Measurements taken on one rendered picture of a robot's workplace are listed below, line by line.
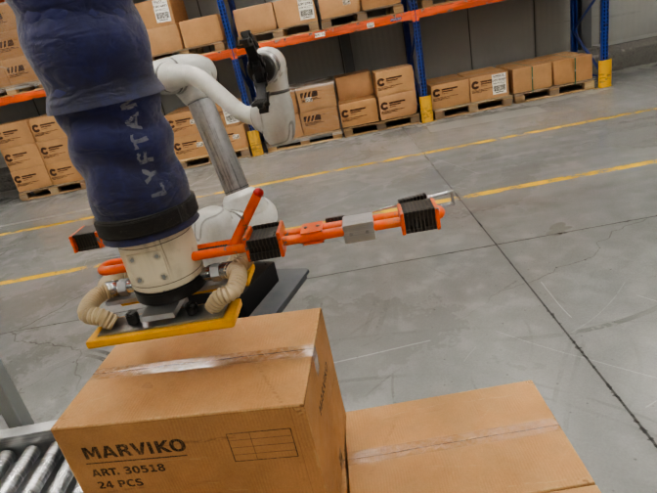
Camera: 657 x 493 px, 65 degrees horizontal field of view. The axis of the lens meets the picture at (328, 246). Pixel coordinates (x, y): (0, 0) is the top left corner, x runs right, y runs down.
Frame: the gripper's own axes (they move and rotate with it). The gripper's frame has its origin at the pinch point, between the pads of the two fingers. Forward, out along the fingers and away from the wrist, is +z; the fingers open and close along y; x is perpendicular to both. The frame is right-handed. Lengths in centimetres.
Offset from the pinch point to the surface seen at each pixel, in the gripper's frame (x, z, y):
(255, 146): 138, -673, 143
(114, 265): 37, 23, 33
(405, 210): -30, 24, 32
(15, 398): 120, -23, 97
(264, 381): 8, 34, 64
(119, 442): 42, 41, 69
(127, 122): 20.9, 28.8, 2.2
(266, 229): 1.7, 18.5, 32.8
